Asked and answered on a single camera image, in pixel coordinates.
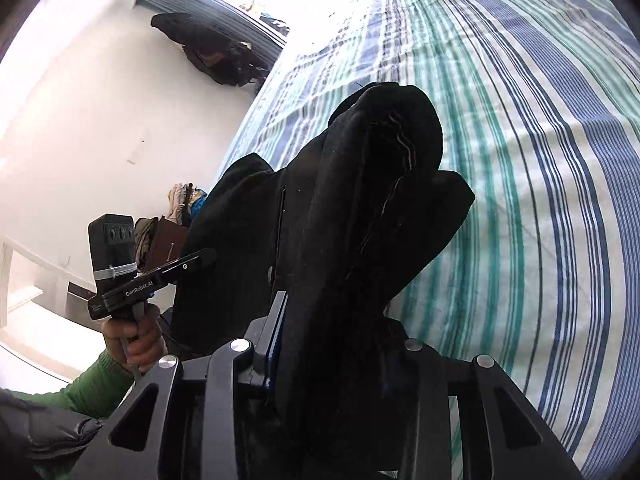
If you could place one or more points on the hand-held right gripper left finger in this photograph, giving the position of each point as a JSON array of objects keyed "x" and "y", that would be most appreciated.
[{"x": 272, "y": 355}]

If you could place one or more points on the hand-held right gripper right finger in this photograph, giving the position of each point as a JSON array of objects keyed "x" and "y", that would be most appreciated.
[{"x": 430, "y": 380}]

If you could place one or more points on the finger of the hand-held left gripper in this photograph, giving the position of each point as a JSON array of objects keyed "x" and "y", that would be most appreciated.
[{"x": 192, "y": 261}]

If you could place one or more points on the black pants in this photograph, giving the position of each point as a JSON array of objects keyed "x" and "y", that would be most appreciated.
[{"x": 350, "y": 210}]

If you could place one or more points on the person's left forearm green sleeve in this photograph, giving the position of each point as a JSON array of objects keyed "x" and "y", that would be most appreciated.
[{"x": 75, "y": 390}]

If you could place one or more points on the person's left hand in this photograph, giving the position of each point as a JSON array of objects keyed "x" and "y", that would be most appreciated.
[{"x": 147, "y": 342}]

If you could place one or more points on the dark box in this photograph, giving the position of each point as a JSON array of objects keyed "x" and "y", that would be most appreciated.
[{"x": 77, "y": 305}]

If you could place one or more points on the white shelf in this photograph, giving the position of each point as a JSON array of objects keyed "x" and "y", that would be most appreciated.
[{"x": 30, "y": 310}]

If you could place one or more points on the person's black jacket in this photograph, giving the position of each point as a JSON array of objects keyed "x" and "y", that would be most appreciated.
[{"x": 30, "y": 430}]

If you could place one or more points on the dark hanging clothes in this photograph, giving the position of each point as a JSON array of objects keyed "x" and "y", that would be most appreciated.
[{"x": 215, "y": 55}]

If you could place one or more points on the striped bed sheet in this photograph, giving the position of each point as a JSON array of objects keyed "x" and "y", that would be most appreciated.
[{"x": 525, "y": 185}]

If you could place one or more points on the white wall plate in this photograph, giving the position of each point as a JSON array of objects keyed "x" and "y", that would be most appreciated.
[{"x": 136, "y": 151}]

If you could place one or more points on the window with blue-grey frame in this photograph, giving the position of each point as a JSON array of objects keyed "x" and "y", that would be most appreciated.
[{"x": 225, "y": 15}]

